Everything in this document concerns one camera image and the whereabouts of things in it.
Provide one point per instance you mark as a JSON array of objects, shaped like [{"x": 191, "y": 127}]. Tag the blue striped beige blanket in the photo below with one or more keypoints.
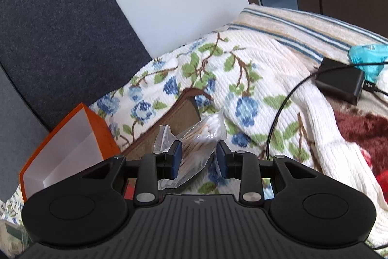
[{"x": 310, "y": 36}]

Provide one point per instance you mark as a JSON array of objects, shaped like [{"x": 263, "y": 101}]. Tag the floral knitted white blanket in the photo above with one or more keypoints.
[{"x": 267, "y": 101}]

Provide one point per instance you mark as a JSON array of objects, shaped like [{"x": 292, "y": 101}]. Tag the dark red fluffy blanket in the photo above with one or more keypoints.
[{"x": 368, "y": 131}]

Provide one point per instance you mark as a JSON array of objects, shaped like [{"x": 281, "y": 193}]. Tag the orange cardboard box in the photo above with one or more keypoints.
[{"x": 81, "y": 140}]

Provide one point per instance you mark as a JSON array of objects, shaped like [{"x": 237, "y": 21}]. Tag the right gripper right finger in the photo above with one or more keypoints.
[{"x": 245, "y": 167}]

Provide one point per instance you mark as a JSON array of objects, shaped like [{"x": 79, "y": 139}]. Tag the cotton swabs plastic bag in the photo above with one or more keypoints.
[{"x": 198, "y": 144}]

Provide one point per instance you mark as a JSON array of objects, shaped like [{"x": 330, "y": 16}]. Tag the dark grey sofa backrest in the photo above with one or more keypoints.
[{"x": 56, "y": 54}]

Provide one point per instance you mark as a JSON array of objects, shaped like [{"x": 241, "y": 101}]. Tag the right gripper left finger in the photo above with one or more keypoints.
[{"x": 155, "y": 167}]

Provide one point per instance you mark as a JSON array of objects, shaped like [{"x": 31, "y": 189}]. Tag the cyan wet wipes pack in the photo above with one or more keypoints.
[{"x": 365, "y": 54}]

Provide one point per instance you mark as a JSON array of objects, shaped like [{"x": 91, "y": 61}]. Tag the black power adapter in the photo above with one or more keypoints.
[{"x": 343, "y": 83}]

